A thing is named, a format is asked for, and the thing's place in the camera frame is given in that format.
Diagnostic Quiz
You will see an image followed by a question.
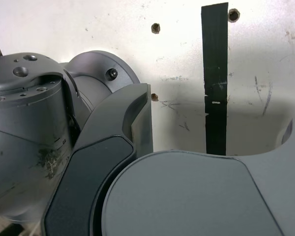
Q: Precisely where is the black tape strip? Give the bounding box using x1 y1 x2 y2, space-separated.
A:
201 2 230 156

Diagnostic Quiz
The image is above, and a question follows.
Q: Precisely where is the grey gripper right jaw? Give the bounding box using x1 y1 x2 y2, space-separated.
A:
100 115 295 236

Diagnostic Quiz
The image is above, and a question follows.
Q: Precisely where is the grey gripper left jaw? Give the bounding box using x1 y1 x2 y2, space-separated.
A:
40 83 154 236

